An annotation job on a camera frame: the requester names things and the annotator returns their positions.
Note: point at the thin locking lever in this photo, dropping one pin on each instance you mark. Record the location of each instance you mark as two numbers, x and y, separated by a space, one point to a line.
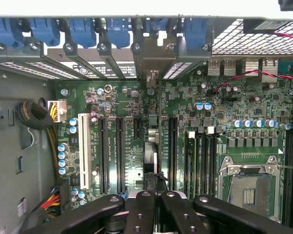
290 167

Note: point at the silver USB port block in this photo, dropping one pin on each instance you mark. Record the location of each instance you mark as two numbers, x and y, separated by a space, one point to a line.
221 67

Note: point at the black RAM slot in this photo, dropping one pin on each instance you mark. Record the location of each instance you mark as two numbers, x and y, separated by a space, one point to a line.
201 165
211 165
288 175

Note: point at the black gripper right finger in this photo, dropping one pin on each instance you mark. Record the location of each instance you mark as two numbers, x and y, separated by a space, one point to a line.
234 217

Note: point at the blue slot clip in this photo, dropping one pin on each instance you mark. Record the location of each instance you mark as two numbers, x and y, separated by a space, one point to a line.
5 31
83 31
157 24
45 30
195 31
119 31

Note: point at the black open PC case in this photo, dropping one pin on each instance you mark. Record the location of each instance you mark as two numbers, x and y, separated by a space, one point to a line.
14 146

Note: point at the long black expansion slot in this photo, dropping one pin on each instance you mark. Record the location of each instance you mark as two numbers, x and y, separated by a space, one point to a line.
120 156
103 156
173 151

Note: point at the CPU socket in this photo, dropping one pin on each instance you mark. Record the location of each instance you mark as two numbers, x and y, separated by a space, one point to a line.
249 195

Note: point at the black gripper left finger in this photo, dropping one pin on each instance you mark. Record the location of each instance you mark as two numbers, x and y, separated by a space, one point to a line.
88 214

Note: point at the white expansion slot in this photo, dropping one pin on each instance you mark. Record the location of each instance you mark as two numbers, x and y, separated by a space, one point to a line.
85 151

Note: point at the white power connector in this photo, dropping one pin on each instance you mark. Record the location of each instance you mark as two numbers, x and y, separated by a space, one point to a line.
61 111

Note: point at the green motherboard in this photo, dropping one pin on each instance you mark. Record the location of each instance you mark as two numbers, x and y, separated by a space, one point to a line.
180 97

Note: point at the short black expansion slot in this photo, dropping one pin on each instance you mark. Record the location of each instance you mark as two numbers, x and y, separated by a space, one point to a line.
137 128

